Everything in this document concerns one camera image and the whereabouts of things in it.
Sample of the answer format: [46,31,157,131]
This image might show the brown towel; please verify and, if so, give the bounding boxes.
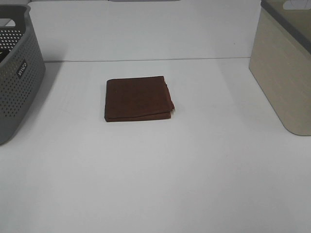
[104,76,174,122]

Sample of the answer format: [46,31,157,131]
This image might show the beige storage bin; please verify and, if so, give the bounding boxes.
[249,0,311,136]

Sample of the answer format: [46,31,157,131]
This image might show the grey perforated plastic basket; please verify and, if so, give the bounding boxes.
[0,4,46,144]

